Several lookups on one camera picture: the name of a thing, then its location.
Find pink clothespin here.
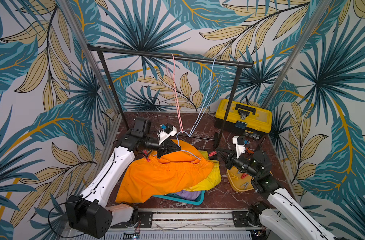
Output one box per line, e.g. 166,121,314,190
142,150,151,162

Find orange shorts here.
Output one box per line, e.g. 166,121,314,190
115,151,213,204

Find yellow black plastic toolbox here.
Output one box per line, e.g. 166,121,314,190
214,99,272,140

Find white wire hanger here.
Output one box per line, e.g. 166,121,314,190
187,58,222,138

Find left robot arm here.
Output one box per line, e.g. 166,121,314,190
65,118,181,239

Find purple shorts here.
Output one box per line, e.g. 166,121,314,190
175,190,201,201

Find yellow shorts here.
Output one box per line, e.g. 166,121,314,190
184,151,221,192

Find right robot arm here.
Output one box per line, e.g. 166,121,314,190
215,148,336,240

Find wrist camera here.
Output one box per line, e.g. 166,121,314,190
232,136,249,158
159,124,177,145

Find yellow clothespin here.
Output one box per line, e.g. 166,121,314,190
228,172,238,181

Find blue wire hanger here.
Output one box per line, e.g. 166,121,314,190
176,131,203,161

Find teal plastic basket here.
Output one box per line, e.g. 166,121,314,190
154,190,205,206

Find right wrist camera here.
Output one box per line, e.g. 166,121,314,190
232,136,249,158

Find pink wire hanger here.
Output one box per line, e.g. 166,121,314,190
166,54,183,132

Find black handled screwdriver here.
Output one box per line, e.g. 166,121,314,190
254,136,266,152

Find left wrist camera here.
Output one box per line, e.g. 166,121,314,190
159,124,177,145

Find black clothes rack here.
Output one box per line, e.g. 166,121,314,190
87,44,253,149

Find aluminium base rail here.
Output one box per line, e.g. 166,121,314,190
103,209,279,240

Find yellow plastic tray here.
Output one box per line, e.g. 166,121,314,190
226,167,254,193

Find silver metal clothespin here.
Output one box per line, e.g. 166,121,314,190
240,182,249,190

